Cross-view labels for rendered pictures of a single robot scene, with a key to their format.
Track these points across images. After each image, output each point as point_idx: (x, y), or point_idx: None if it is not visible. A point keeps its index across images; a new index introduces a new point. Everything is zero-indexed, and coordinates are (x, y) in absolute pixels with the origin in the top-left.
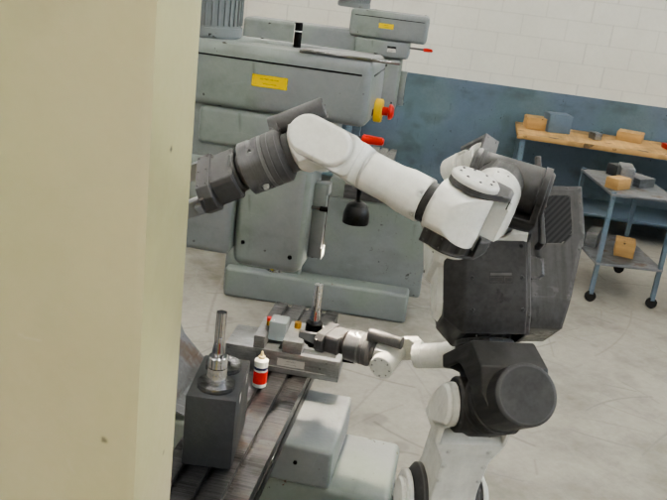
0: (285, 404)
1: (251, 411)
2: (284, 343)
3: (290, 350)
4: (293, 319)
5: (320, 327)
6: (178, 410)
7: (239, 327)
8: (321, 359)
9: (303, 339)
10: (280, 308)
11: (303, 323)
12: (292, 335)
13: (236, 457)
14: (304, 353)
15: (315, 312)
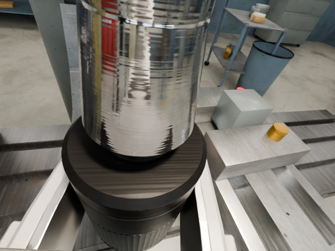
0: (83, 227)
1: (37, 183)
2: (205, 139)
3: (207, 158)
4: (319, 133)
5: (99, 211)
6: (76, 115)
7: (216, 89)
8: (239, 231)
9: (243, 162)
10: (320, 115)
11: (295, 138)
12: (236, 138)
13: None
14: (227, 184)
15: (77, 24)
